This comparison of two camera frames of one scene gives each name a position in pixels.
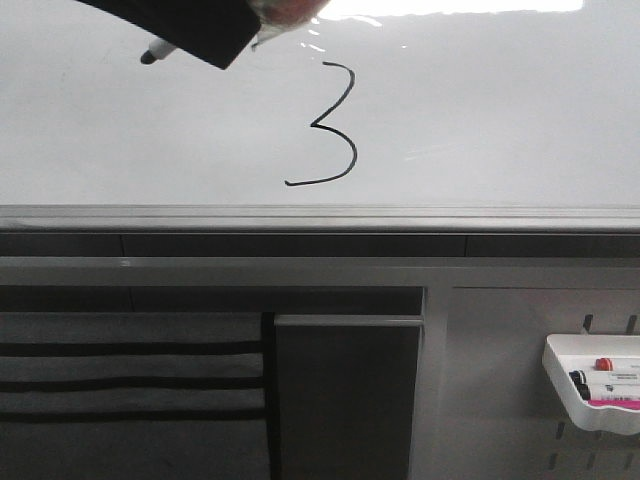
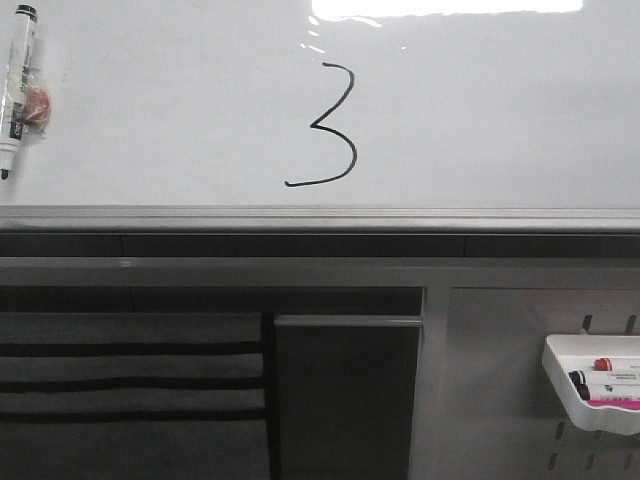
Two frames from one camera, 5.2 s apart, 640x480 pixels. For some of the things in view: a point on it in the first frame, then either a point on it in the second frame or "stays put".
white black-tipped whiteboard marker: [157, 50] to [25, 108]
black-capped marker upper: [580, 377] stays put
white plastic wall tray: [598, 378] stays put
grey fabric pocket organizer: [138, 396] stays put
